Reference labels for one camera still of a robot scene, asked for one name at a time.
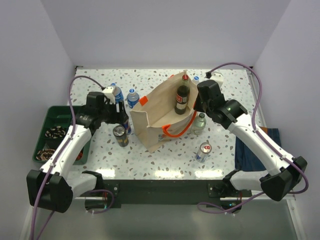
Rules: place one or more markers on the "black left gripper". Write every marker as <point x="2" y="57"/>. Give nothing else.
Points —
<point x="119" y="117"/>

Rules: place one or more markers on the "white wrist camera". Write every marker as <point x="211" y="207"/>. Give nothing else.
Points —
<point x="109" y="93"/>
<point x="215" y="75"/>

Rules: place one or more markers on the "blue label water bottle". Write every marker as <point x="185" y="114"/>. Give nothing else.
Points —
<point x="118" y="94"/>
<point x="132" y="98"/>

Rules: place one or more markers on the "dark blue denim cloth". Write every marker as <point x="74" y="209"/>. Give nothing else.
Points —
<point x="245" y="160"/>

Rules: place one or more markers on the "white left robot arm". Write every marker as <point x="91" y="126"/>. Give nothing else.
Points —
<point x="48" y="188"/>

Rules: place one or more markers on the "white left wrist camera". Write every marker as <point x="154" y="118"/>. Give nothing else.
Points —
<point x="109" y="93"/>

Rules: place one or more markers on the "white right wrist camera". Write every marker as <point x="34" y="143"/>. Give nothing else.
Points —
<point x="215" y="75"/>

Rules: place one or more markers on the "black gold drink can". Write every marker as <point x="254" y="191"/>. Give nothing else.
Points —
<point x="120" y="135"/>

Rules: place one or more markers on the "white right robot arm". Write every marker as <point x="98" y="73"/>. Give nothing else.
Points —
<point x="282" y="170"/>

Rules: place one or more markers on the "clear water bottle behind bag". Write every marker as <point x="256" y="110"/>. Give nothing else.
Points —
<point x="196" y="80"/>

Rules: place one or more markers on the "blue label water bottle left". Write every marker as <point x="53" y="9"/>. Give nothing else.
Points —
<point x="118" y="94"/>

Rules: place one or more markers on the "beige canvas bag orange handles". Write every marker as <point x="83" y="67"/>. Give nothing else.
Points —
<point x="154" y="118"/>

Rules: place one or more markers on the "clear green-cap glass bottle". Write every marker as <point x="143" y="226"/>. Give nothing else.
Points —
<point x="198" y="124"/>

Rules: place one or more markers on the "green compartment tray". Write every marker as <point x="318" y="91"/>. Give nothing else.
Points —
<point x="58" y="115"/>

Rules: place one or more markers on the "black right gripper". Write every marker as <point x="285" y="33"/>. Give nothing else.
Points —
<point x="197" y="106"/>

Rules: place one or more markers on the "silver blue energy can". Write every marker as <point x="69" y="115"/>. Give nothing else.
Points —
<point x="127" y="126"/>
<point x="203" y="152"/>

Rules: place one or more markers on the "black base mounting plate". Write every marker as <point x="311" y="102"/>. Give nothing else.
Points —
<point x="173" y="192"/>

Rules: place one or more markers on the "blue label water bottle middle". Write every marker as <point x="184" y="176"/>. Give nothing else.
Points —
<point x="132" y="98"/>

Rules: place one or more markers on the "dark cola glass bottle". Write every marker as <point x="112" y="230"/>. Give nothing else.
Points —
<point x="182" y="95"/>

